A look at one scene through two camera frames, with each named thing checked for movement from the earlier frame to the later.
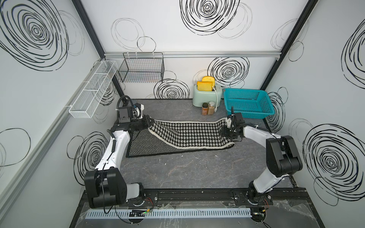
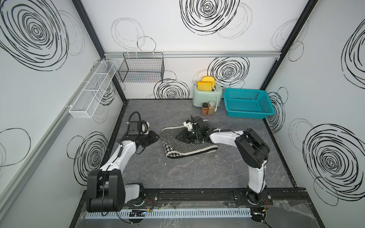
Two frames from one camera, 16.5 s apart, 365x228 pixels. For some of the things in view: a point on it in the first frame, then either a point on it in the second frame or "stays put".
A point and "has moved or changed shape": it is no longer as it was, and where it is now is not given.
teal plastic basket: x=252 y=103 stays put
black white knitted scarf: x=163 y=137 has moved or changed shape
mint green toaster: x=199 y=97 stays put
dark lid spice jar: x=205 y=109 stays put
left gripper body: x=139 y=124 → x=147 y=139
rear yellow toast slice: x=209 y=79 stays put
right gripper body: x=228 y=132 → x=190 y=136
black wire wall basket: x=145 y=67 stays put
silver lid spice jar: x=211 y=108 stays put
